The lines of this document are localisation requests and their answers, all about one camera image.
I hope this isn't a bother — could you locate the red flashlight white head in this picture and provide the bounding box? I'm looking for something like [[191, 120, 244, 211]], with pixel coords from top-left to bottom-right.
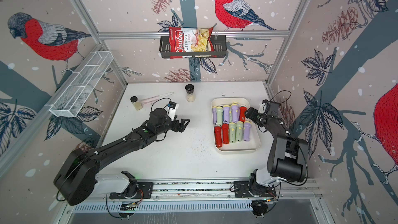
[[239, 105, 247, 122]]

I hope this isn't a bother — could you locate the purple flashlight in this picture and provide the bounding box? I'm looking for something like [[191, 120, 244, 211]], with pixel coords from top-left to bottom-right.
[[223, 105, 232, 124], [212, 106, 217, 125], [231, 102, 239, 123], [243, 121, 251, 142]]

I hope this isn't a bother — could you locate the green flashlight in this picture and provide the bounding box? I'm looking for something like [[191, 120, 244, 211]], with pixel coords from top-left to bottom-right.
[[236, 121, 244, 142], [216, 106, 223, 126], [229, 122, 236, 143]]

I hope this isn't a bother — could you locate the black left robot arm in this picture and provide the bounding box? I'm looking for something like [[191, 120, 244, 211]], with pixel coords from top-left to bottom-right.
[[53, 108, 190, 206]]

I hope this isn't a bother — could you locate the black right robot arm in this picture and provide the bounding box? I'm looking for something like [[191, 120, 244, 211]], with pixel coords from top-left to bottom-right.
[[245, 100, 308, 190]]

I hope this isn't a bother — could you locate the cream plastic storage tray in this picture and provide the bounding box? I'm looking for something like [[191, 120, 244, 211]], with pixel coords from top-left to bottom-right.
[[211, 97, 261, 154]]

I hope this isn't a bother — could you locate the small glass spice bottle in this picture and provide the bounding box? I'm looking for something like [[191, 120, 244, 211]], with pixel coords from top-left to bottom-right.
[[130, 96, 143, 111]]

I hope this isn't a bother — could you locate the black-top pepper grinder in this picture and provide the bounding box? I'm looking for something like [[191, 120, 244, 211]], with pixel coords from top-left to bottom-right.
[[185, 84, 195, 102]]

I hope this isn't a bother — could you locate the red cassava chips bag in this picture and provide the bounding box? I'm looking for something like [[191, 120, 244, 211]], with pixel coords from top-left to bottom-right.
[[169, 27, 214, 53]]

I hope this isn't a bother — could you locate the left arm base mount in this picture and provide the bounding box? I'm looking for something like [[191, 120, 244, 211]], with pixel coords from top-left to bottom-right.
[[109, 171, 154, 200]]

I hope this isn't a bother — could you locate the black wall basket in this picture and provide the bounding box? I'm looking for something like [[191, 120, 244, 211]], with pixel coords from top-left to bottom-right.
[[159, 36, 227, 59]]

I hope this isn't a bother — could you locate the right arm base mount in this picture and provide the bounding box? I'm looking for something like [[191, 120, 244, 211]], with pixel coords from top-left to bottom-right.
[[230, 169, 276, 198]]

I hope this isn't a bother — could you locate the aluminium front rail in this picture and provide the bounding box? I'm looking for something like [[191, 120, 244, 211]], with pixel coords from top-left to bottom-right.
[[63, 178, 324, 202]]

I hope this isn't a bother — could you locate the white wire mesh shelf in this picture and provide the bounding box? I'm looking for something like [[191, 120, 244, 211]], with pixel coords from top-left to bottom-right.
[[49, 51, 114, 117]]

